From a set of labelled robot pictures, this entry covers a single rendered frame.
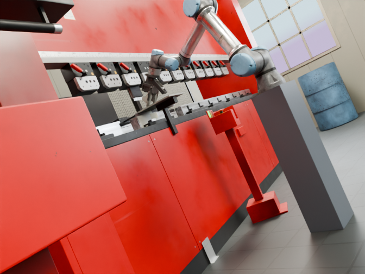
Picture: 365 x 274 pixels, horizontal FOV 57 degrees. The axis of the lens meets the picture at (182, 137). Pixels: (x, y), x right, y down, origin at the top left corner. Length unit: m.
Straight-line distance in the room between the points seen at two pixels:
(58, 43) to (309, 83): 4.05
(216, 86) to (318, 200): 2.74
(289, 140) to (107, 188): 1.50
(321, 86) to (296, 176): 3.54
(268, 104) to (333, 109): 3.56
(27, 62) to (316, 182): 1.42
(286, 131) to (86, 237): 1.07
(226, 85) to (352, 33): 2.38
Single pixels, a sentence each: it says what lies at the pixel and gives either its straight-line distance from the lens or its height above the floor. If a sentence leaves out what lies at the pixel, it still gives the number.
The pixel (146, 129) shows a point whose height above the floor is 0.86.
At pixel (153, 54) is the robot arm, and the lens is 2.12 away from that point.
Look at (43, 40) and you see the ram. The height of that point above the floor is 1.46.
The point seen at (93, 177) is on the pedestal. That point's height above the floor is 0.72.
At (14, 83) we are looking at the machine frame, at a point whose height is 1.15.
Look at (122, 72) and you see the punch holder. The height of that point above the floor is 1.27.
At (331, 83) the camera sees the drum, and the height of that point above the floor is 0.61.
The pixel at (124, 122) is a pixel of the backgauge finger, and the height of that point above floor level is 1.00.
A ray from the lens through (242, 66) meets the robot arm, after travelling 1.70.
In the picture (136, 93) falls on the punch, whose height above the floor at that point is 1.13.
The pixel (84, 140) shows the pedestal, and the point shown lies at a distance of 0.35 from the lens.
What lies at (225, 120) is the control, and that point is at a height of 0.72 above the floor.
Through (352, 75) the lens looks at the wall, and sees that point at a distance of 5.94.
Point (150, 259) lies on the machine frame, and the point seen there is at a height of 0.27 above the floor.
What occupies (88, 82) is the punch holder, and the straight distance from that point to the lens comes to 1.93.
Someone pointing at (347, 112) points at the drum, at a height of 0.14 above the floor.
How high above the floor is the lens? 0.71
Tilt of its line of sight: 1 degrees up
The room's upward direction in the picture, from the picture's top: 24 degrees counter-clockwise
